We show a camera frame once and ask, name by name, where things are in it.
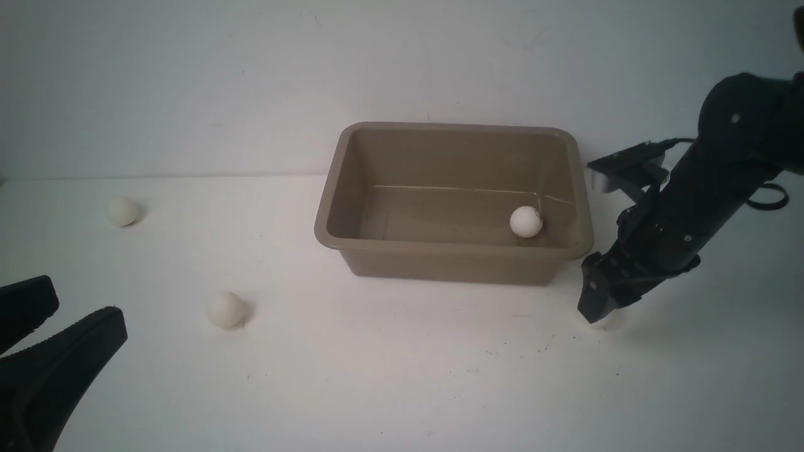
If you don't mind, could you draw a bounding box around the white ping-pong ball with logo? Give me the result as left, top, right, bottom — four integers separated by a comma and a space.
509, 206, 543, 239

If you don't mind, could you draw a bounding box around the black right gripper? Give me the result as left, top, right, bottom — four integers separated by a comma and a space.
577, 188, 701, 324

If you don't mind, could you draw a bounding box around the tan plastic bin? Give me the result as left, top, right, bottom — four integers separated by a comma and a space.
314, 121, 594, 286

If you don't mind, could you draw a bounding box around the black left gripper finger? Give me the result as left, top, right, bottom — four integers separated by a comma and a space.
1, 276, 60, 354
1, 306, 128, 451

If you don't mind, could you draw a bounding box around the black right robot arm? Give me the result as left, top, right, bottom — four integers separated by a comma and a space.
577, 72, 803, 324

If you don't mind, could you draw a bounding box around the plain white ping-pong ball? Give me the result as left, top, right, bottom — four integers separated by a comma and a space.
589, 309, 627, 331

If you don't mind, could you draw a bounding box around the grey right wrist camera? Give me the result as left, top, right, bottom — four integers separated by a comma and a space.
587, 141, 669, 202

